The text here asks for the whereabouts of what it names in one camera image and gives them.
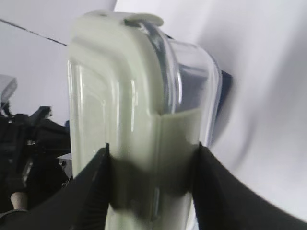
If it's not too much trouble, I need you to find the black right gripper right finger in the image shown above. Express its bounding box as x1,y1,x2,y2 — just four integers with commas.
192,144,307,230

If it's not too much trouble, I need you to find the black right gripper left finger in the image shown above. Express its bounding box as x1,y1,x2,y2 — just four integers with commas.
0,146,111,230

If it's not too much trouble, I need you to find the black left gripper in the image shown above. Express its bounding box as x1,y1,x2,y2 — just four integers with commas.
0,106,71,213

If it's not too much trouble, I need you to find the green lid glass container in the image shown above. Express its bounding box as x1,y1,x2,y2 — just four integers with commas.
67,10,222,230

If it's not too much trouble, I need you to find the dark blue lunch bag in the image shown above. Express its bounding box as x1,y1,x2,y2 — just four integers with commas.
167,36,233,147

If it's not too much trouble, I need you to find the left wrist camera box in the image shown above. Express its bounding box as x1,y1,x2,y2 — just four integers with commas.
0,74,18,116

